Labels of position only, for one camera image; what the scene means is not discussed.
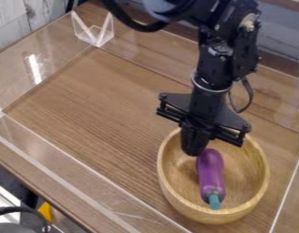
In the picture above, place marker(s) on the clear acrylic tray wall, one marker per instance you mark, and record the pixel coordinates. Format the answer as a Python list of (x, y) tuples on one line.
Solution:
[(93, 201)]

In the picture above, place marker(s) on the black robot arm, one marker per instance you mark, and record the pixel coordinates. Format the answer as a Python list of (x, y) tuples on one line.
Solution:
[(228, 27)]

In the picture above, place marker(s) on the brown wooden bowl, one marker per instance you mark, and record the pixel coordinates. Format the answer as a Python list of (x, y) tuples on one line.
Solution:
[(246, 179)]

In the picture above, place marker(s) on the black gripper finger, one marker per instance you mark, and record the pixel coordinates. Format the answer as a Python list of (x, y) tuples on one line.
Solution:
[(187, 139), (203, 136)]

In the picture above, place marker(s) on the purple toy eggplant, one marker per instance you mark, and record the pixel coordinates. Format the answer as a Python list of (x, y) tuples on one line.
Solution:
[(210, 165)]

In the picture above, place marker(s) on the clear acrylic corner bracket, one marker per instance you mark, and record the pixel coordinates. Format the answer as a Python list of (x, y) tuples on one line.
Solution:
[(95, 35)]

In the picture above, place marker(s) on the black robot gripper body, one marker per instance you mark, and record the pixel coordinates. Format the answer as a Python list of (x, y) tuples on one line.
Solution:
[(203, 109)]

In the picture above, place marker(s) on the yellow black device corner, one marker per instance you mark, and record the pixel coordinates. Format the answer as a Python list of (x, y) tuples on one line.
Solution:
[(53, 216)]

